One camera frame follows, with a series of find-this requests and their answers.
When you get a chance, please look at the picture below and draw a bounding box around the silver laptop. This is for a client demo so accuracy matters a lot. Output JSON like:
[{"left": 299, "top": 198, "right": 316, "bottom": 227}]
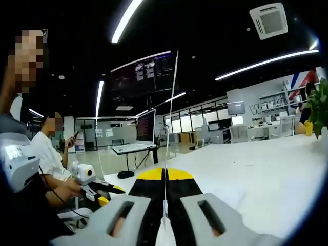
[{"left": 111, "top": 109, "right": 157, "bottom": 155}]

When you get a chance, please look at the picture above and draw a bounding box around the person's black shirt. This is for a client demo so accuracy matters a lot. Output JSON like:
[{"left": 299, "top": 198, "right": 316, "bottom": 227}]
[{"left": 0, "top": 174, "right": 75, "bottom": 246}]

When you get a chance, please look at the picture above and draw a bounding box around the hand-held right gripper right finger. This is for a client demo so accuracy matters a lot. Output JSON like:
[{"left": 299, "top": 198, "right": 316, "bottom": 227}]
[{"left": 166, "top": 168, "right": 282, "bottom": 246}]

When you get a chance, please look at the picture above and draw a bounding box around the white ceiling air vent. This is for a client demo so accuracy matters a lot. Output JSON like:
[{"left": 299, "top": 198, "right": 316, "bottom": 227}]
[{"left": 249, "top": 2, "right": 288, "bottom": 41}]

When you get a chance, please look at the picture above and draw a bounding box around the green leafy plant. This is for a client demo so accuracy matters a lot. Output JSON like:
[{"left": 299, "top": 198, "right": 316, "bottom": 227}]
[{"left": 303, "top": 78, "right": 328, "bottom": 139}]

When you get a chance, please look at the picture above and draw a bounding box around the white chest-worn device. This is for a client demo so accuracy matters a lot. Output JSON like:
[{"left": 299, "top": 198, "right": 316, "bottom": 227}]
[{"left": 0, "top": 112, "right": 42, "bottom": 193}]

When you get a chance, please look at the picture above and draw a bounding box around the single white paper sheet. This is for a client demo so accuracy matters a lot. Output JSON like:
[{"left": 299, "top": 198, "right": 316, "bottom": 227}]
[{"left": 161, "top": 49, "right": 179, "bottom": 234}]

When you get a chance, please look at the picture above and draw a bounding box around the white mesh office chair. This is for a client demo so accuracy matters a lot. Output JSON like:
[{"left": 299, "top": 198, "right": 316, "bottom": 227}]
[
  {"left": 279, "top": 115, "right": 296, "bottom": 138},
  {"left": 229, "top": 125, "right": 248, "bottom": 143}
]

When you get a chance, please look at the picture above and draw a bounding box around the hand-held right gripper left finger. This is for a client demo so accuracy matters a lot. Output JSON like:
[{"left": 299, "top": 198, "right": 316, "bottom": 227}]
[{"left": 50, "top": 168, "right": 165, "bottom": 246}]

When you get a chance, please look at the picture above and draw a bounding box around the black laptop stand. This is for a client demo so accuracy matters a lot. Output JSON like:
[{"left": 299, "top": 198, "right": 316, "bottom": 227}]
[{"left": 125, "top": 148, "right": 160, "bottom": 171}]

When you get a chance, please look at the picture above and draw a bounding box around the white ceiling light strip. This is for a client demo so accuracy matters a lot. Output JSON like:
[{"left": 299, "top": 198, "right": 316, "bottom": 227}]
[
  {"left": 111, "top": 0, "right": 143, "bottom": 44},
  {"left": 214, "top": 50, "right": 320, "bottom": 81},
  {"left": 135, "top": 92, "right": 187, "bottom": 117},
  {"left": 95, "top": 80, "right": 105, "bottom": 118}
]

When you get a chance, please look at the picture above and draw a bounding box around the black device cable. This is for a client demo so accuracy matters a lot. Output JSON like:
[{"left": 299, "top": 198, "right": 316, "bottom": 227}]
[{"left": 38, "top": 165, "right": 91, "bottom": 220}]

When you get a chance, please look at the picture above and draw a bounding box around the yellow cup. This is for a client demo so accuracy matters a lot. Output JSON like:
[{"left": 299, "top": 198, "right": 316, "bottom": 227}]
[{"left": 304, "top": 120, "right": 314, "bottom": 137}]

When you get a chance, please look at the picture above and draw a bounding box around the small grey wall monitor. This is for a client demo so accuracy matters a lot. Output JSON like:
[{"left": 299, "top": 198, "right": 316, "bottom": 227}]
[{"left": 227, "top": 101, "right": 247, "bottom": 115}]

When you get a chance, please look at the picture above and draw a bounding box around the person's left hand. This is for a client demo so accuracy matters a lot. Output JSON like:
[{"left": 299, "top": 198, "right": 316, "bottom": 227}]
[{"left": 60, "top": 182, "right": 84, "bottom": 200}]

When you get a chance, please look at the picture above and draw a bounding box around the white wall shelf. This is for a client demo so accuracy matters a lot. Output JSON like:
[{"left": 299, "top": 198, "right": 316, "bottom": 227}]
[{"left": 258, "top": 88, "right": 308, "bottom": 107}]

